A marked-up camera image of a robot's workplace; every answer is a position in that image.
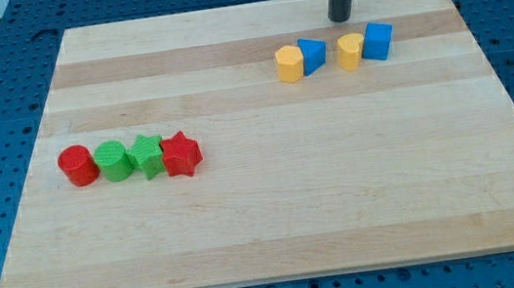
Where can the red star block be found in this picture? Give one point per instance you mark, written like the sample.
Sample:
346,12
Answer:
181,155

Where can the green star block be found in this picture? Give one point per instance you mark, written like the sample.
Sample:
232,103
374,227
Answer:
146,155

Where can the yellow pentagon block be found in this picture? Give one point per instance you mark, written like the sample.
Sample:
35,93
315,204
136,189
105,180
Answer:
290,63

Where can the blue triangle block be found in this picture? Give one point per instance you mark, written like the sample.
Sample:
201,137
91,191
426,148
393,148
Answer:
314,54

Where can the yellow heart block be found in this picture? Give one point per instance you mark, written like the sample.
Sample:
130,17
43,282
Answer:
349,51

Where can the green cylinder block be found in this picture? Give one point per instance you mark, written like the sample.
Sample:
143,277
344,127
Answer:
111,157

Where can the light wooden board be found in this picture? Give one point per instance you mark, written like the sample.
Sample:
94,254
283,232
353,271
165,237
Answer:
399,162

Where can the blue cube block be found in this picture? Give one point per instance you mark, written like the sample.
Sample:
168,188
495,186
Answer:
377,40

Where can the red cylinder block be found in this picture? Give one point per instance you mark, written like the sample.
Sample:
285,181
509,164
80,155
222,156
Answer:
78,165

